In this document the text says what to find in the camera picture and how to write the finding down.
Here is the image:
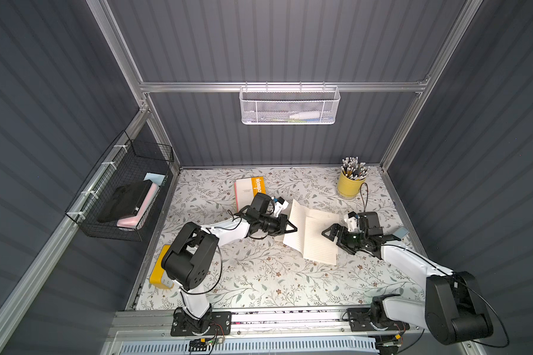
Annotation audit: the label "bundle of pencils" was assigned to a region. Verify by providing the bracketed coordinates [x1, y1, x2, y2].
[341, 157, 369, 180]

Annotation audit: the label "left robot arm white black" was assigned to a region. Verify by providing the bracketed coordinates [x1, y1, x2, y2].
[160, 193, 298, 337]

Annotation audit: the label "yellow framed box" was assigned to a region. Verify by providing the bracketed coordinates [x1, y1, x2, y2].
[149, 244, 175, 290]

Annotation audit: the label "light blue phone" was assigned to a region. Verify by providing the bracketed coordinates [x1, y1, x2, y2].
[392, 227, 410, 241]

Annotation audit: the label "light blue sticky notes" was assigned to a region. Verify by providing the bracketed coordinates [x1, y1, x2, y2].
[144, 172, 166, 186]

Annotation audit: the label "yellow pencil cup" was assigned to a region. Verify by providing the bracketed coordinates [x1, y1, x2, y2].
[337, 173, 365, 200]

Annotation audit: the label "white tube in basket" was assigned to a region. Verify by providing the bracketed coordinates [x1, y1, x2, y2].
[290, 111, 321, 122]

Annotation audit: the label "cream lined notebook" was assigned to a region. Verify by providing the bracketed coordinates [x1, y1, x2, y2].
[275, 200, 341, 266]

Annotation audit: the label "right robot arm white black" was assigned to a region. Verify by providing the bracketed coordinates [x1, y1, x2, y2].
[321, 212, 494, 345]

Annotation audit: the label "black pouch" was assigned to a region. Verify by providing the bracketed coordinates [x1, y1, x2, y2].
[97, 180, 152, 223]

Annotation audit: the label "black wire wall basket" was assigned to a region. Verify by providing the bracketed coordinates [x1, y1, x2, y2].
[65, 133, 175, 242]

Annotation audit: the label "white wire mesh basket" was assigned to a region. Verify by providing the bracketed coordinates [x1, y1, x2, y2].
[239, 85, 341, 125]

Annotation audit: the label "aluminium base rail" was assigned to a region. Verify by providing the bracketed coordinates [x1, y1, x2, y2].
[110, 303, 427, 340]

